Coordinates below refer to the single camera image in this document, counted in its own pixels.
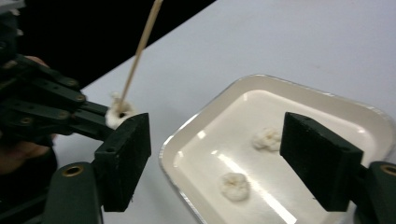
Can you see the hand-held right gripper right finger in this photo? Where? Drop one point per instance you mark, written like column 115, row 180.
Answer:
column 320, row 161

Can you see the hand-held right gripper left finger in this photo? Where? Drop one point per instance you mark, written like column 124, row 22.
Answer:
column 124, row 161

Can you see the white round food slice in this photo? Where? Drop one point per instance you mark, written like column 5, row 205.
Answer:
column 234, row 186
column 113, row 119
column 266, row 139

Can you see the wooden skewer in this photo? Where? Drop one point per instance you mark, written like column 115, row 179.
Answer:
column 138, row 53

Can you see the cream enamel tray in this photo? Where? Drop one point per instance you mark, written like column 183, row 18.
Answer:
column 218, row 133

